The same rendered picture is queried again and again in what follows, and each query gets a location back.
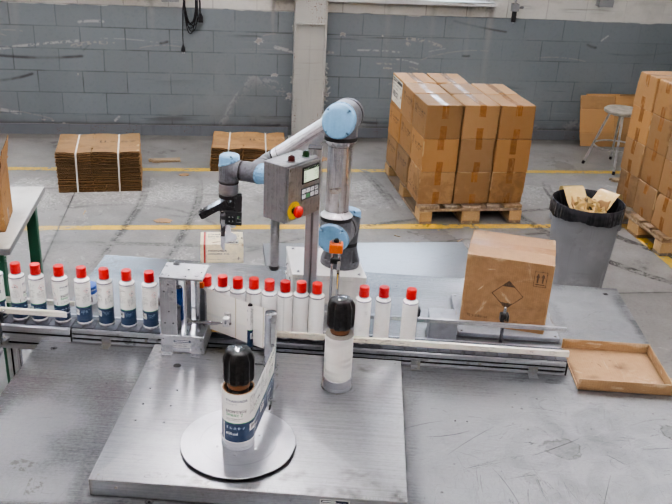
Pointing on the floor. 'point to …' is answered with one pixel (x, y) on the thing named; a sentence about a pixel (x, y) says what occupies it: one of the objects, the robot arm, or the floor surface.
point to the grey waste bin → (581, 252)
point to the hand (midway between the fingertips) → (221, 242)
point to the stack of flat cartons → (99, 163)
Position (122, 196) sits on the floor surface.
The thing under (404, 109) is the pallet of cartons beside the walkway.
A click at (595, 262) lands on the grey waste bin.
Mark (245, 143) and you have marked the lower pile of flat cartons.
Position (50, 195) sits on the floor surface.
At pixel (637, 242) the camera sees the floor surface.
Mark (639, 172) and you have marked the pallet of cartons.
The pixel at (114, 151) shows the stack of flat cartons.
